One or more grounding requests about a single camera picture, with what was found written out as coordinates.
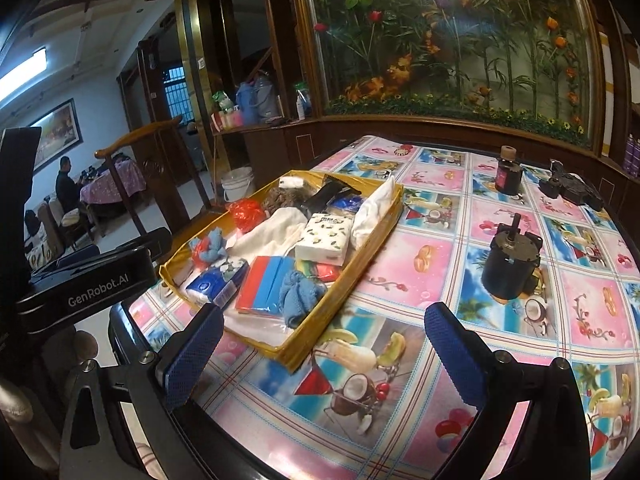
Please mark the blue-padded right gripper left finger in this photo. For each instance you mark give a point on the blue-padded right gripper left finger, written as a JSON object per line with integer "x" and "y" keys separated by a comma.
{"x": 186, "y": 353}

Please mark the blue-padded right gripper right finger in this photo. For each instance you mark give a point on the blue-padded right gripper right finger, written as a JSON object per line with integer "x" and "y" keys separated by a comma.
{"x": 461, "y": 351}

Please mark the blue tissue pack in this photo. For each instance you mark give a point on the blue tissue pack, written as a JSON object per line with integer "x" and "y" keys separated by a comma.
{"x": 219, "y": 284}

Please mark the blue and red striped sponge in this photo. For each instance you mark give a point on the blue and red striped sponge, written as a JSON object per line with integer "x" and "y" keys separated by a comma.
{"x": 260, "y": 291}

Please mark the blue towel cloth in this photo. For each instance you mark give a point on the blue towel cloth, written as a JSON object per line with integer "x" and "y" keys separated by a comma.
{"x": 298, "y": 296}

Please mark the rainbow striped sponge pack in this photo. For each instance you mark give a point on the rainbow striped sponge pack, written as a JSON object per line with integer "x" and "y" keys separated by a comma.
{"x": 322, "y": 272}

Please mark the white patterned tissue pack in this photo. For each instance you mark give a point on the white patterned tissue pack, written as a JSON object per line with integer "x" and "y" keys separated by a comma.
{"x": 325, "y": 239}

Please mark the brown knitted sock bundle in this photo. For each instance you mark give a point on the brown knitted sock bundle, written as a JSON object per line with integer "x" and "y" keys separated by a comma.
{"x": 277, "y": 198}

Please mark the black packet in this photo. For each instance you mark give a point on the black packet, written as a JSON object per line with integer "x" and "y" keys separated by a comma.
{"x": 332, "y": 188}

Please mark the white cloth bag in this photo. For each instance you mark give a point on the white cloth bag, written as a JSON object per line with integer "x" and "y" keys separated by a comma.
{"x": 371, "y": 211}

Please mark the black cylindrical motor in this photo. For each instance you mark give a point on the black cylindrical motor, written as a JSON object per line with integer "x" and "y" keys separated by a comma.
{"x": 513, "y": 259}

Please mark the seated person in background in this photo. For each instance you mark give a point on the seated person in background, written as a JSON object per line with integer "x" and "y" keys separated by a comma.
{"x": 67, "y": 191}

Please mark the patterned plastic tablecloth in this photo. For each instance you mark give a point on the patterned plastic tablecloth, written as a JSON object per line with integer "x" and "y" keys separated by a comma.
{"x": 373, "y": 400}

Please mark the background table purple cloth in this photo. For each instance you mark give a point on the background table purple cloth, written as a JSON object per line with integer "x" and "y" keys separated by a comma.
{"x": 103, "y": 189}

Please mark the yellow cardboard tray box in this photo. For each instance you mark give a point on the yellow cardboard tray box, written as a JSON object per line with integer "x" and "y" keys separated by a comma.
{"x": 277, "y": 236}

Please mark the wooden chair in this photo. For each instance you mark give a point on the wooden chair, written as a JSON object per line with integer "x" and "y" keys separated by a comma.
{"x": 154, "y": 165}

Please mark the white plastic bucket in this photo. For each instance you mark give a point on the white plastic bucket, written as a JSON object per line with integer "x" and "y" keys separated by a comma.
{"x": 238, "y": 183}

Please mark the dark bottle with cork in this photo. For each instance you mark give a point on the dark bottle with cork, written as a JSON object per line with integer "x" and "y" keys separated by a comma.
{"x": 509, "y": 172}

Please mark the black gadget on table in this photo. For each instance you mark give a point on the black gadget on table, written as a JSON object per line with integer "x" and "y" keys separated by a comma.
{"x": 571, "y": 188}

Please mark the purple bottles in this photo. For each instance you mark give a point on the purple bottles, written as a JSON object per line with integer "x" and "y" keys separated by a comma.
{"x": 631, "y": 162}

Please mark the grey thermos jug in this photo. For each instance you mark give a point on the grey thermos jug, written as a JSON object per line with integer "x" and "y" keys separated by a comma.
{"x": 266, "y": 99}

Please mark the blue thermos jug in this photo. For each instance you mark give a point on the blue thermos jug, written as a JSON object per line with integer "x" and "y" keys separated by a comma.
{"x": 246, "y": 100}

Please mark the framed wall picture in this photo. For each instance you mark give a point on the framed wall picture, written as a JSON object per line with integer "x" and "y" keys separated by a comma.
{"x": 59, "y": 132}

